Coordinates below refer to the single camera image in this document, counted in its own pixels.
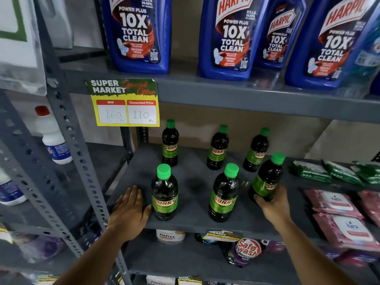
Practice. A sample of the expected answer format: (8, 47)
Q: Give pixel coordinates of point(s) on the person's left thumb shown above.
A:
(147, 214)

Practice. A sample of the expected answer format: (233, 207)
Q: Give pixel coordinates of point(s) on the white tub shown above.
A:
(170, 235)

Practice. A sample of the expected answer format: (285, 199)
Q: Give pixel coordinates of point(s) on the green wipes packet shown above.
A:
(310, 171)
(341, 172)
(368, 172)

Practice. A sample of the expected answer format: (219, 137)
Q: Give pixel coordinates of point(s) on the grey slotted metal rack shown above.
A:
(74, 151)

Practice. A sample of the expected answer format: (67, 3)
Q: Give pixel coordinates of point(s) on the white bottle with red cap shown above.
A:
(53, 136)

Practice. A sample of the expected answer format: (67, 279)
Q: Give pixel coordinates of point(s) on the purple detergent pouch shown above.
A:
(243, 252)

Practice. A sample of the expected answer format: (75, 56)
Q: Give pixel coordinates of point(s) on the person's left little finger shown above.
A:
(118, 203)

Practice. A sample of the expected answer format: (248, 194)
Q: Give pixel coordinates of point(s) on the person's left forearm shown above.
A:
(95, 261)

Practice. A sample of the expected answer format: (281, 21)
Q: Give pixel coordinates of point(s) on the person's right forearm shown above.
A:
(311, 258)

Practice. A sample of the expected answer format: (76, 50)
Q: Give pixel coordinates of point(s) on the blue toilet cleaner bottle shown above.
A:
(231, 38)
(329, 47)
(280, 35)
(138, 32)

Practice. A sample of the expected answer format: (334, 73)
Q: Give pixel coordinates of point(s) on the person's right hand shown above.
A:
(276, 210)

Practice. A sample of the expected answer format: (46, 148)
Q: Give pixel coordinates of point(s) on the clear plastic bag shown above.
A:
(17, 50)

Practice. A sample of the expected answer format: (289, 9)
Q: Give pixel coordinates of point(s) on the grey metal shelf rack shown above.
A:
(196, 178)

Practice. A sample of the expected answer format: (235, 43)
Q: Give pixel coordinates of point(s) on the person's right thumb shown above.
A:
(261, 201)

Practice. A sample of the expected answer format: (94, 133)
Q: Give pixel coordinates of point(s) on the yellow and green price tag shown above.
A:
(126, 103)

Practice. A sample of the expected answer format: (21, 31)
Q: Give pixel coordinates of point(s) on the group of dark liquid bottles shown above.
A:
(223, 192)

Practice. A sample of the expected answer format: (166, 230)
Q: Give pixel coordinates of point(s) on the small yellow price tag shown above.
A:
(222, 235)
(190, 281)

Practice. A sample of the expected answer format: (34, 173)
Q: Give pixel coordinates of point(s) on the purple refill pouch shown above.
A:
(41, 247)

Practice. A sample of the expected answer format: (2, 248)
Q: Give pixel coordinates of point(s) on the teal toilet cleaner bottle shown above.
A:
(366, 59)

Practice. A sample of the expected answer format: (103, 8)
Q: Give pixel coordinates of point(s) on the pink wipes packet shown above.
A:
(371, 206)
(347, 231)
(332, 203)

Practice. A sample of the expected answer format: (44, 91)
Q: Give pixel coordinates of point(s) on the person's left middle finger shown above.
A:
(133, 193)

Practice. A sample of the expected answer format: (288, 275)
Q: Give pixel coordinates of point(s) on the person's left hand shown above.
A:
(126, 216)

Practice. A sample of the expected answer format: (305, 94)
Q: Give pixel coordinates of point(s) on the dark green-capped cleaner bottle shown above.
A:
(267, 175)

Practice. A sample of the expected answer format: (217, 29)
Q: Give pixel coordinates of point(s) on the white bottle with blue label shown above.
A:
(10, 191)

